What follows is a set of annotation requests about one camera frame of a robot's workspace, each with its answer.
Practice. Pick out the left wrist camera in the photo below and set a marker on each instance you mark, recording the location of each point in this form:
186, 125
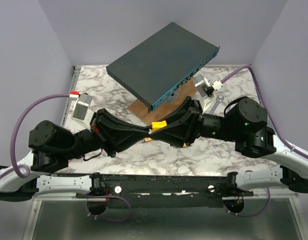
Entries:
82, 114

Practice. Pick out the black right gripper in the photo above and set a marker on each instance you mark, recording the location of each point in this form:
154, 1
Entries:
180, 132

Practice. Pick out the wooden board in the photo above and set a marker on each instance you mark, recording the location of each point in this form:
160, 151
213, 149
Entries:
172, 103

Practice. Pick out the dark network switch box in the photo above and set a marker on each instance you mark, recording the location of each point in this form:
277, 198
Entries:
153, 70

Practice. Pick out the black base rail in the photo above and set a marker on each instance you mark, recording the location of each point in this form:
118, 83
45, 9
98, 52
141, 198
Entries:
163, 191

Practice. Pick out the silver wrench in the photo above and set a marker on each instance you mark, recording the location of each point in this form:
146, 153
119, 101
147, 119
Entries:
219, 99

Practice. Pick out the small brass padlock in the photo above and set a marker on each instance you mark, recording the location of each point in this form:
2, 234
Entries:
145, 140

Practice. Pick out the yellow padlock with black shackle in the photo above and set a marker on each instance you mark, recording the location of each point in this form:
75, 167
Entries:
157, 125

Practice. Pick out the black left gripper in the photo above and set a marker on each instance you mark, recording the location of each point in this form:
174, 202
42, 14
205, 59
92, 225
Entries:
117, 139

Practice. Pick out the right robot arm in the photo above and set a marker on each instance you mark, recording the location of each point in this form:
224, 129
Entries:
244, 123

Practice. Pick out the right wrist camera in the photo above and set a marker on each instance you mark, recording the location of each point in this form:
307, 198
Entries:
208, 92

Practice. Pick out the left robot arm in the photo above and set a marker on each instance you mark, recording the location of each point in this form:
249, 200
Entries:
53, 146

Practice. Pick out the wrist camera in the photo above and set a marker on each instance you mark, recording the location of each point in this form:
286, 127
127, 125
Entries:
82, 114
208, 92

